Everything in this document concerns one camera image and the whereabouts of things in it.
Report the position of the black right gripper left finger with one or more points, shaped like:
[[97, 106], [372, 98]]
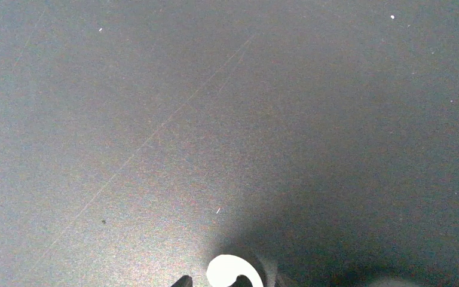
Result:
[[184, 281]]

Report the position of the white earbud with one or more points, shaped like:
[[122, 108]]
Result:
[[224, 270]]

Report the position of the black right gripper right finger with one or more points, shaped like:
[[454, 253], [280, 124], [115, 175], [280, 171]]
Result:
[[283, 280]]

